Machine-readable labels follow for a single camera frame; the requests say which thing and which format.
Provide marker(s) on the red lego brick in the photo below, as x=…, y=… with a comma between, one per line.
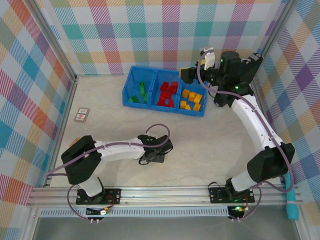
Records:
x=161, y=102
x=170, y=102
x=165, y=95
x=171, y=90
x=163, y=86
x=174, y=85

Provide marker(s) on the long green lego brick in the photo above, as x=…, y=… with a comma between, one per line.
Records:
x=142, y=91
x=136, y=99

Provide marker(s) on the blue three-compartment bin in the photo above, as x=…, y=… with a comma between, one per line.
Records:
x=135, y=85

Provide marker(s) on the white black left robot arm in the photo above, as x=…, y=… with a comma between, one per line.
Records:
x=80, y=162

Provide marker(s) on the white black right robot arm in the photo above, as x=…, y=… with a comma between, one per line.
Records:
x=267, y=165

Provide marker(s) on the black hard case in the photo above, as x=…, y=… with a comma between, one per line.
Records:
x=255, y=66

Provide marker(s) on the small printed card box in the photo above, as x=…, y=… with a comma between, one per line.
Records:
x=82, y=114

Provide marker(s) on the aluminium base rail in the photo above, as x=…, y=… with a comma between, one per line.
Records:
x=162, y=197

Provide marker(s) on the aluminium frame post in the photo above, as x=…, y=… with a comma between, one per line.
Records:
x=277, y=25
x=51, y=32

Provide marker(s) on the small black electronics bracket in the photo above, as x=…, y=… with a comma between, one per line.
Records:
x=96, y=212
x=235, y=212

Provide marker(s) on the aluminium side rail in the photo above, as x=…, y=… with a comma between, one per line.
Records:
x=63, y=120

